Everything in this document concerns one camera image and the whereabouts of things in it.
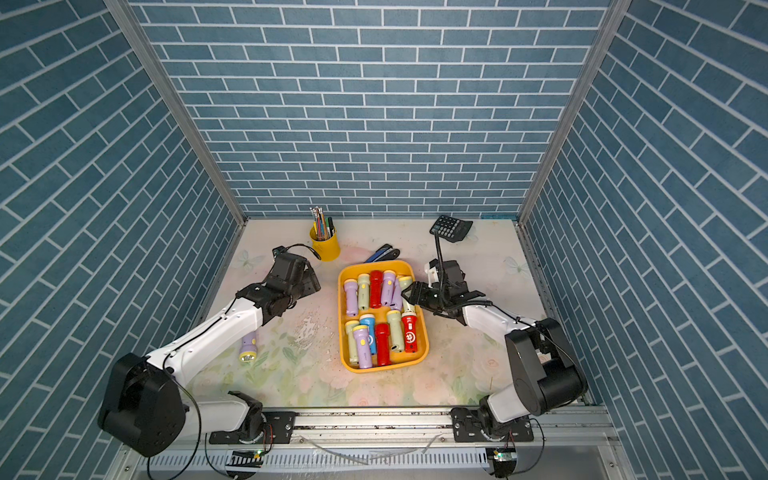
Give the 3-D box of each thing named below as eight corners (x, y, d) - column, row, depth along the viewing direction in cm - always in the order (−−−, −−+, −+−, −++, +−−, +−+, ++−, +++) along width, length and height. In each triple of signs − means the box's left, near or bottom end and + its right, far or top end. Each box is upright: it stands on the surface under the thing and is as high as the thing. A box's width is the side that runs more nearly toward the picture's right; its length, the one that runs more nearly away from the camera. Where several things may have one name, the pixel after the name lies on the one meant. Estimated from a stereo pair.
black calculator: (428, 232, 119) (429, 228, 117) (442, 214, 126) (443, 210, 124) (459, 246, 114) (460, 242, 113) (471, 225, 122) (472, 221, 120)
